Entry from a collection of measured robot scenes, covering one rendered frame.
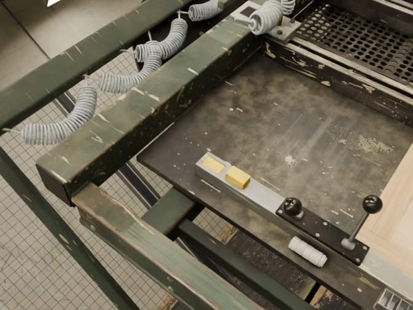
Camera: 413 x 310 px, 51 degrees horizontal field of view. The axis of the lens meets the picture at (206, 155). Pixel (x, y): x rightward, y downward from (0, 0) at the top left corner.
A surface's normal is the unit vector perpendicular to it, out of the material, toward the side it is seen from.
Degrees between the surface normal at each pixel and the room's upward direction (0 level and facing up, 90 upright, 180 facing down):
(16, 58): 90
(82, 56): 90
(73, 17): 90
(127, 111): 55
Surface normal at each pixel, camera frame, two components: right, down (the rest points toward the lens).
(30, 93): 0.48, -0.25
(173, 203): 0.03, -0.63
